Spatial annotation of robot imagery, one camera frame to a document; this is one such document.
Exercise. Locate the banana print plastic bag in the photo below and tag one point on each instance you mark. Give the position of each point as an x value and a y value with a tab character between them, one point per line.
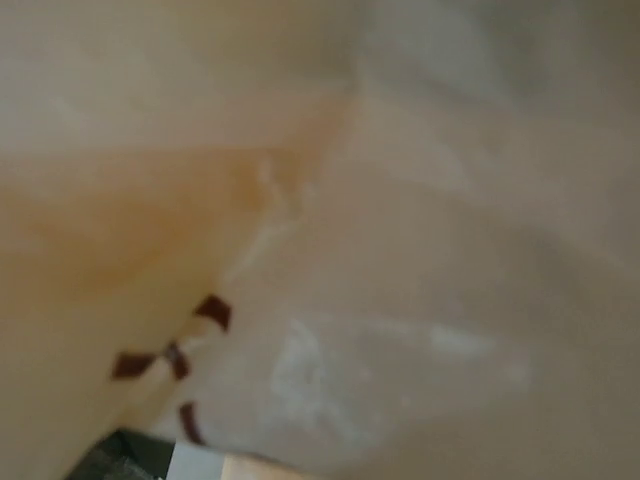
348	239

